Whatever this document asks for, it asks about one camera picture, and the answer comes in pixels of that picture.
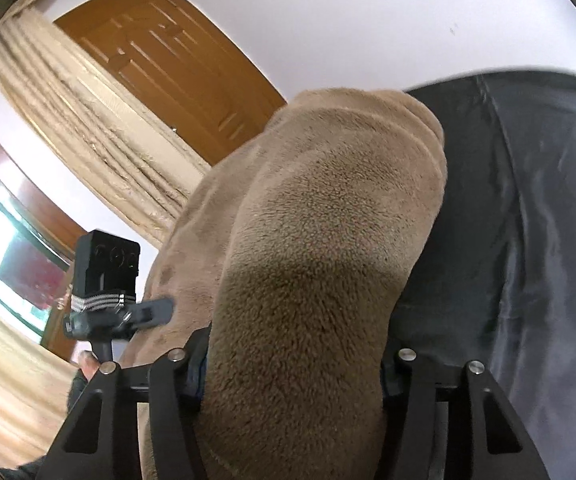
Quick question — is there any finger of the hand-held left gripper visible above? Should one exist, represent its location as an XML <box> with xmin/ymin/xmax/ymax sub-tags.
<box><xmin>126</xmin><ymin>297</ymin><xmax>176</xmax><ymax>330</ymax></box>

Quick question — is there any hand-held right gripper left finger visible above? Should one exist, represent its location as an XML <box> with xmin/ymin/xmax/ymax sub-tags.
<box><xmin>35</xmin><ymin>325</ymin><xmax>213</xmax><ymax>480</ymax></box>

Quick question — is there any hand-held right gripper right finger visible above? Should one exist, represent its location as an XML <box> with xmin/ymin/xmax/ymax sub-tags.
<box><xmin>380</xmin><ymin>347</ymin><xmax>551</xmax><ymax>480</ymax></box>

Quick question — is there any brown fleece garment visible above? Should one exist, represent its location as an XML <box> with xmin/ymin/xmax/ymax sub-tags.
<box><xmin>118</xmin><ymin>87</ymin><xmax>449</xmax><ymax>480</ymax></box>

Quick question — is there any person's left hand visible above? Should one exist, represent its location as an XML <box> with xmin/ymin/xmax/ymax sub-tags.
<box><xmin>78</xmin><ymin>350</ymin><xmax>104</xmax><ymax>383</ymax></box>

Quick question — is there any beige curtain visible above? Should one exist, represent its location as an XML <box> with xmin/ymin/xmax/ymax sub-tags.
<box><xmin>0</xmin><ymin>7</ymin><xmax>213</xmax><ymax>248</ymax></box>

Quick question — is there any panelled wooden door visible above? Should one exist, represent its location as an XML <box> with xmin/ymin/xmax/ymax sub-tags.
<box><xmin>54</xmin><ymin>0</ymin><xmax>289</xmax><ymax>167</ymax></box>

